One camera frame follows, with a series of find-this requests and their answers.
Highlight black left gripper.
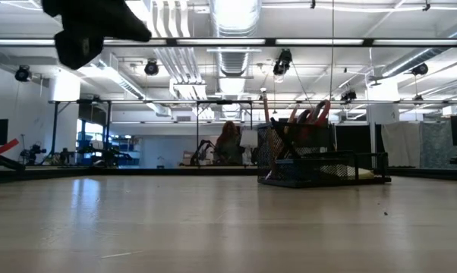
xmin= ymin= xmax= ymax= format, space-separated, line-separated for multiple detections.
xmin=41 ymin=0 xmax=153 ymax=42

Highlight orange pencil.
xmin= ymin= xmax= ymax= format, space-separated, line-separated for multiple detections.
xmin=288 ymin=104 xmax=301 ymax=124
xmin=261 ymin=87 xmax=271 ymax=124

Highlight short black pen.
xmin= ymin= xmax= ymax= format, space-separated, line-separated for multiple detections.
xmin=269 ymin=117 xmax=304 ymax=160

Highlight red-handled scissors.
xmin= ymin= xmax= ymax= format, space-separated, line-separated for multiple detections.
xmin=295 ymin=99 xmax=333 ymax=128

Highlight black mesh desk organizer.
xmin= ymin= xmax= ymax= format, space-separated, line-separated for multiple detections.
xmin=256 ymin=121 xmax=392 ymax=189

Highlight overhead light strip bar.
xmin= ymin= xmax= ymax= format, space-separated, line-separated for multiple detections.
xmin=0 ymin=36 xmax=457 ymax=48

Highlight black ceiling spotlight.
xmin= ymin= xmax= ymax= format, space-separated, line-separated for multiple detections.
xmin=14 ymin=64 xmax=32 ymax=83
xmin=143 ymin=60 xmax=160 ymax=77
xmin=272 ymin=49 xmax=294 ymax=77
xmin=411 ymin=61 xmax=430 ymax=77

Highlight red strip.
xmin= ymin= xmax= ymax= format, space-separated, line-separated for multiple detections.
xmin=0 ymin=138 xmax=20 ymax=155

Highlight person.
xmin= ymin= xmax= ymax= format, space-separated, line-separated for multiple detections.
xmin=214 ymin=120 xmax=246 ymax=167

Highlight white sheet on stand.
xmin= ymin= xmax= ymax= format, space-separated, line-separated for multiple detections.
xmin=238 ymin=129 xmax=259 ymax=149

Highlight white curtain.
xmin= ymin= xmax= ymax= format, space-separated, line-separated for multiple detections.
xmin=380 ymin=122 xmax=421 ymax=168

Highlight grey patterned curtain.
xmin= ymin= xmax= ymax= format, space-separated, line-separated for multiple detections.
xmin=419 ymin=120 xmax=453 ymax=170

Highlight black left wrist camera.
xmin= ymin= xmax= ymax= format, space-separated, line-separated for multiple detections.
xmin=54 ymin=30 xmax=105 ymax=71

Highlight background black rig frame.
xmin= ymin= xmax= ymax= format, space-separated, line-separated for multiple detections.
xmin=48 ymin=99 xmax=254 ymax=168

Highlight silver ceiling duct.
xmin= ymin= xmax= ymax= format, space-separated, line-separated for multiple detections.
xmin=209 ymin=0 xmax=263 ymax=77

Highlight black aluminium table frame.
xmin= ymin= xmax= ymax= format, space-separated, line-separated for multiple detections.
xmin=0 ymin=165 xmax=457 ymax=184

